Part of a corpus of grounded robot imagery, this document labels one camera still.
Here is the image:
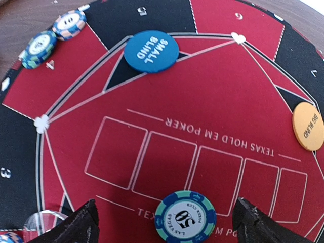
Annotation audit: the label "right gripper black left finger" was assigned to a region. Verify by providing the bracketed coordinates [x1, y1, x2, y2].
[31, 199, 99, 243]

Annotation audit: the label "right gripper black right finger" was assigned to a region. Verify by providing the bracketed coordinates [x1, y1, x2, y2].
[232, 197, 310, 243]

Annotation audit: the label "clear acrylic dealer button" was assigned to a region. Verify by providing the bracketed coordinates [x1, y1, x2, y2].
[23, 210, 68, 236]

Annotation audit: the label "single green fifty chip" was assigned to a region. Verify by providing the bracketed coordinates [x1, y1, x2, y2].
[154, 190, 217, 242]

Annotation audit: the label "orange big blind button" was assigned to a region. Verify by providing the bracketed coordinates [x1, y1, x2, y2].
[292, 102, 323, 151]

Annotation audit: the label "green fifty chips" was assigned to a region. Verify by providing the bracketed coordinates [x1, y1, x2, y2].
[22, 30, 57, 69]

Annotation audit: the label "blue small blind button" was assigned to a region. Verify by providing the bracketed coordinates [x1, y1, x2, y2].
[124, 30, 180, 73]

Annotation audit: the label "single blue ten chip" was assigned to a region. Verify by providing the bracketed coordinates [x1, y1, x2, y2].
[52, 10, 87, 41]

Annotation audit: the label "round red black poker mat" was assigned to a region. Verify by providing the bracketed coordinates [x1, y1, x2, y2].
[1, 1, 323, 242]

